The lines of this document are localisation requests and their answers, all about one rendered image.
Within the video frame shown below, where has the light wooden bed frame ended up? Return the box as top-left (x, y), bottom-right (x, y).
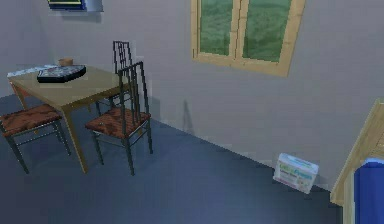
top-left (329, 97), bottom-right (384, 224)

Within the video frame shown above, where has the light wooden dining table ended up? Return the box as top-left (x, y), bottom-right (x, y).
top-left (7, 65), bottom-right (131, 174)

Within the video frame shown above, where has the blue bed mattress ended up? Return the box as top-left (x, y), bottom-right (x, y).
top-left (353, 157), bottom-right (384, 224)

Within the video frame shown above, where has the white patterned cloth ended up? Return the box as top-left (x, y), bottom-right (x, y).
top-left (6, 64), bottom-right (59, 78)

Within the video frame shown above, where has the wooden framed window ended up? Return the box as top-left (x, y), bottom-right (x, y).
top-left (190, 0), bottom-right (307, 78)

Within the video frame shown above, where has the black chair brown seat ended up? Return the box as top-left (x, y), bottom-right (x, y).
top-left (84, 60), bottom-right (154, 177)
top-left (0, 103), bottom-right (72, 175)
top-left (95, 40), bottom-right (134, 117)

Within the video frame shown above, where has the white printed package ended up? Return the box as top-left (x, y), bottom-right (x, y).
top-left (272, 152), bottom-right (320, 195)

